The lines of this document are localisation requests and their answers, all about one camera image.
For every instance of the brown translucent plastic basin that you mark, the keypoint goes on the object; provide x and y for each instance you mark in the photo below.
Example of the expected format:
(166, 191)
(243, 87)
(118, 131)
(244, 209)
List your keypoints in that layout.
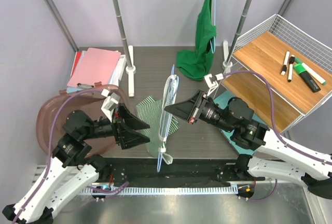
(89, 102)

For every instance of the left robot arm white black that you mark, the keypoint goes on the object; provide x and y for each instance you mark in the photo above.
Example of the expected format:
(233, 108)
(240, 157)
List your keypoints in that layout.
(69, 171)

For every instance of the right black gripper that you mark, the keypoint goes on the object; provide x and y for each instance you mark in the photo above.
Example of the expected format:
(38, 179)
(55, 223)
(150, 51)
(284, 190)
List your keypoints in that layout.
(186, 109)

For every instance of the white slotted cable duct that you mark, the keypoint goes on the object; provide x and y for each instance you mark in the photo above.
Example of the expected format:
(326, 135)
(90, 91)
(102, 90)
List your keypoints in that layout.
(130, 191)

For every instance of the teal cutting mat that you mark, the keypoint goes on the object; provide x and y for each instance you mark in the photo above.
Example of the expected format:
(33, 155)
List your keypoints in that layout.
(222, 101)

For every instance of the white wire wooden shelf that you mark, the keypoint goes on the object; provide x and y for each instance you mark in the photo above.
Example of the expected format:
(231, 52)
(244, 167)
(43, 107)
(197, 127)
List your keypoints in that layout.
(262, 50)

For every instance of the white green capped marker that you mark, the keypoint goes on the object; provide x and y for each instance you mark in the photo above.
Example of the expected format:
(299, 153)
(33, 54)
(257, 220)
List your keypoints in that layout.
(314, 74)

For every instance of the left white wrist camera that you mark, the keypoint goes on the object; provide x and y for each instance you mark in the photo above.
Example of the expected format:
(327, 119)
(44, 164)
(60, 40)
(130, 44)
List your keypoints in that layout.
(110, 103)

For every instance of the stack of papers folders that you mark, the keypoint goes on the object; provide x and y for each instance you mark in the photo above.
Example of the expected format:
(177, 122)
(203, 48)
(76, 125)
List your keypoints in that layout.
(115, 78)

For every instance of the green black highlighter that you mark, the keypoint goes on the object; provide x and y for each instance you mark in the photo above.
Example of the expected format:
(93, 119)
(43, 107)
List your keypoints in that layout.
(307, 78)

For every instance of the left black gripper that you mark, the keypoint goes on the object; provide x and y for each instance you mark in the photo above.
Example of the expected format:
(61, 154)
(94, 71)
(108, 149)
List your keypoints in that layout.
(130, 137)

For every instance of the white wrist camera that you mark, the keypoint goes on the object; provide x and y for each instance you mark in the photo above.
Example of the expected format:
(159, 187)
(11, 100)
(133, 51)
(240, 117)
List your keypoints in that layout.
(110, 103)
(212, 82)

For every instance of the light blue wire hanger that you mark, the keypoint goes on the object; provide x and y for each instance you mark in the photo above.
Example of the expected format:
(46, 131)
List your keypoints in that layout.
(169, 97)

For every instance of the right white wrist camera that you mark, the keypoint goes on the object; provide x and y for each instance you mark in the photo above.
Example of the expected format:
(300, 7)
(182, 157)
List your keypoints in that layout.
(212, 82)

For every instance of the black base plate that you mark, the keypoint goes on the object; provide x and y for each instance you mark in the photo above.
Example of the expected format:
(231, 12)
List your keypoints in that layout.
(182, 173)

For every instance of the small white black marker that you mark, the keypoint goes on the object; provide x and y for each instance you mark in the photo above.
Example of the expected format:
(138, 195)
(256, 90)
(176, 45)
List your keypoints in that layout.
(290, 72)

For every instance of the green white striped tank top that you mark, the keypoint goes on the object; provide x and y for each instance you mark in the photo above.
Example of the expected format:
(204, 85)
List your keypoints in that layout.
(149, 110)

